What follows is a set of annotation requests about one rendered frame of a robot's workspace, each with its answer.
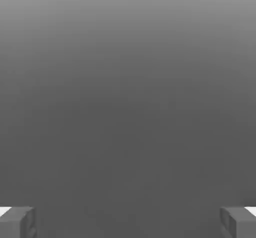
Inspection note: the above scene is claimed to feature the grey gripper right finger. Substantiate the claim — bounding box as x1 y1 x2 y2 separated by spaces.
219 206 256 238

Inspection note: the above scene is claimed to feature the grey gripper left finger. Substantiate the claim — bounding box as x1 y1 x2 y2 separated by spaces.
0 206 37 238

